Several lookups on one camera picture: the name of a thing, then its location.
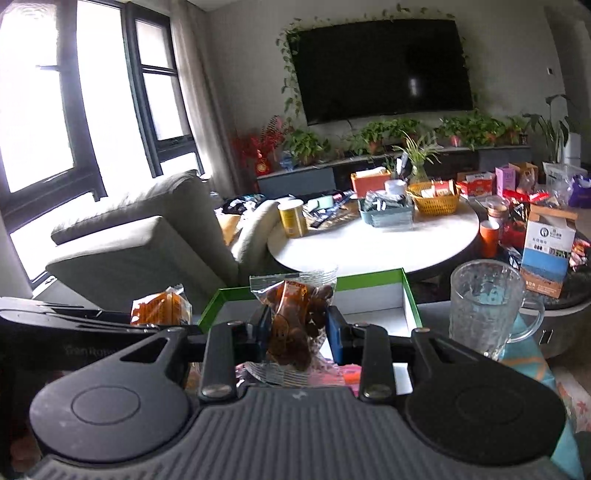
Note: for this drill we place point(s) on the orange bread packet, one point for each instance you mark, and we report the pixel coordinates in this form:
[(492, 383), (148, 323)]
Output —
[(159, 308)]

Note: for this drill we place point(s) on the purple bag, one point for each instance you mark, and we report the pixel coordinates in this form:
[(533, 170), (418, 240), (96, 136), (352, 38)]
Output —
[(581, 191)]

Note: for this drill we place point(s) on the yellow can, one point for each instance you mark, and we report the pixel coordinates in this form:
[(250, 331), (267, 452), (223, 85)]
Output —
[(292, 220)]

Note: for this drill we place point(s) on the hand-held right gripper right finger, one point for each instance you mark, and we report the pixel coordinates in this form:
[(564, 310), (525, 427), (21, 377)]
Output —
[(337, 337)]

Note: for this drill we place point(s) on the black remote control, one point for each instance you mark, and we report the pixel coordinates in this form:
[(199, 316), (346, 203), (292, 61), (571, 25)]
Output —
[(330, 212)]

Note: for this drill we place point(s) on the teal patterned tablecloth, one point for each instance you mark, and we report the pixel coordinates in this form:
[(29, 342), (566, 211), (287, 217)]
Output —
[(561, 415)]

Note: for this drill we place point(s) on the beige armchair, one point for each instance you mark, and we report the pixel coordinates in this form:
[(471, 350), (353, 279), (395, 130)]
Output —
[(138, 240)]

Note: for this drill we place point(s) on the green potted plant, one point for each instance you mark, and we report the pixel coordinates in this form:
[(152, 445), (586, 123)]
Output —
[(468, 127), (385, 134), (516, 129), (304, 145)]

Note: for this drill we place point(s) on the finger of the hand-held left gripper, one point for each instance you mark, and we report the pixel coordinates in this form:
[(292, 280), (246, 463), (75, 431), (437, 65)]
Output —
[(69, 308), (115, 326)]

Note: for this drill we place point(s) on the pink box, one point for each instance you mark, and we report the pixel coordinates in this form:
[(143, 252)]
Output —
[(505, 180)]

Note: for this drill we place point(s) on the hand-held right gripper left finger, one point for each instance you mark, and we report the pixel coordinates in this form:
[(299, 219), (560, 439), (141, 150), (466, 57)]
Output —
[(265, 334)]

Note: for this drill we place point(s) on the grey television console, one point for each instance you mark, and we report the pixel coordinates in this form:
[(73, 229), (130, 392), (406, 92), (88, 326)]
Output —
[(295, 182)]

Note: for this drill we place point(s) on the clear wrapped white box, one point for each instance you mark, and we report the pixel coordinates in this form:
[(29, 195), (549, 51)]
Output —
[(563, 175)]

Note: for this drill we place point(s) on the clear packet of brown snacks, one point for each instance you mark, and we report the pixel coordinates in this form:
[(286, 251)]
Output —
[(295, 318)]

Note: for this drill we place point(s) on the round white table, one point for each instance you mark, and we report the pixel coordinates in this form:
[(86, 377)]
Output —
[(378, 244)]

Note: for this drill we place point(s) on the green cardboard box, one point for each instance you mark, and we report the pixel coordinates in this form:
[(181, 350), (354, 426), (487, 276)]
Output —
[(369, 288)]

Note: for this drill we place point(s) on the narrow black-framed window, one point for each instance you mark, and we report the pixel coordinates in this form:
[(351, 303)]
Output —
[(159, 83)]

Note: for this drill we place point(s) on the white and blue carton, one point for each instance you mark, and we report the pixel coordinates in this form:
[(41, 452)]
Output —
[(547, 258)]

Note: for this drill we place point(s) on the clear glass mug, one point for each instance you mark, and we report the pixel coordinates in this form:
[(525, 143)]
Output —
[(485, 309)]

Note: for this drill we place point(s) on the orange tissue box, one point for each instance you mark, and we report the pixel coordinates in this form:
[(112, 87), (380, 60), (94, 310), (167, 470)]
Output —
[(369, 184)]

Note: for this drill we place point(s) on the red and white box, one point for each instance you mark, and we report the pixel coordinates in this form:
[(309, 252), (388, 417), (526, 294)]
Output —
[(475, 185)]

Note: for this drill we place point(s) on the large black-framed window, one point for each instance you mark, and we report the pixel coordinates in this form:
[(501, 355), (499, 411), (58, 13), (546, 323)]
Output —
[(32, 92)]

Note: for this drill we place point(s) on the tall plant in white pot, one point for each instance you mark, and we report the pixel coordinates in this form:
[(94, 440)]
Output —
[(556, 129)]

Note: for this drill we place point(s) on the spider plant in vase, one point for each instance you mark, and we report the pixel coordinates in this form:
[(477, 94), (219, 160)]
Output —
[(418, 157)]

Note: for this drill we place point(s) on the white cup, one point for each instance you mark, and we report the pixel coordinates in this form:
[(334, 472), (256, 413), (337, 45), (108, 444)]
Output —
[(395, 187)]

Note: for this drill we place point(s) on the beige curtain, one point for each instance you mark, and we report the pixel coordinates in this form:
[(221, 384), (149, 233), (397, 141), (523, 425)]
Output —
[(203, 92)]

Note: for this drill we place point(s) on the yellow wicker basket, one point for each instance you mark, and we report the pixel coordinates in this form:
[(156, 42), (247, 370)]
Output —
[(434, 203)]

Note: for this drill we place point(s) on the blue plastic tray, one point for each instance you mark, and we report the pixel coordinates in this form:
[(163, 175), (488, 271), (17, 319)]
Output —
[(385, 214)]

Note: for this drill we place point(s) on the brown cardboard box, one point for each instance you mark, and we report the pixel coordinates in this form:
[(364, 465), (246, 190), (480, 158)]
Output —
[(525, 177)]

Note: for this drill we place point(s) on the red flower decoration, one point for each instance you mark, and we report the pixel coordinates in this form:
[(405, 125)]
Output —
[(261, 147)]

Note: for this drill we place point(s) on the black wall television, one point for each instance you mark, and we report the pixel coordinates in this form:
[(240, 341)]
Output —
[(383, 69)]

